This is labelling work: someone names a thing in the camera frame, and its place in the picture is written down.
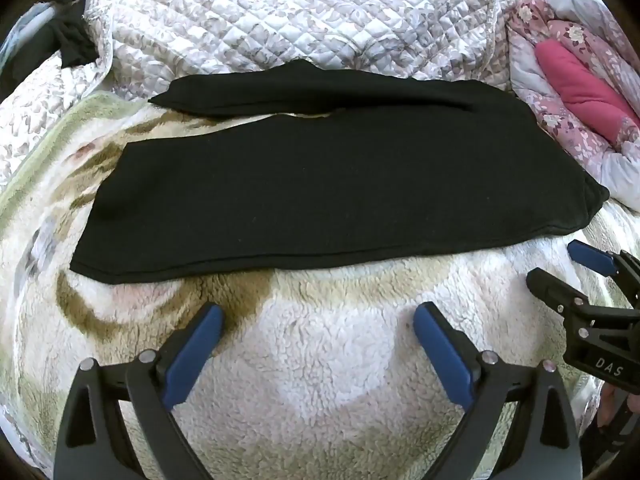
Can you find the floral fleece blanket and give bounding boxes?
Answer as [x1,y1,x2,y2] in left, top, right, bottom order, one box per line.
[1,93,626,479]

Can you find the black pants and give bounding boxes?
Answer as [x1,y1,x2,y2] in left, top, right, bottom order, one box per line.
[70,61,608,284]

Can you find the person right hand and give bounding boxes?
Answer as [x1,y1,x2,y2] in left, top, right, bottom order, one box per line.
[597,384,640,439]

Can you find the dark clothes pile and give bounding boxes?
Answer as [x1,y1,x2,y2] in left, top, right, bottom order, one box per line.
[1,0,99,101]

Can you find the pink floral folded quilt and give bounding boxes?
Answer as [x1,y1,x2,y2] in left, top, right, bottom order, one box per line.
[506,0,639,209]

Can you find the quilted beige floral comforter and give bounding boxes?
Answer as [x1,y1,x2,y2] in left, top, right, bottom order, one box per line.
[1,0,515,182]

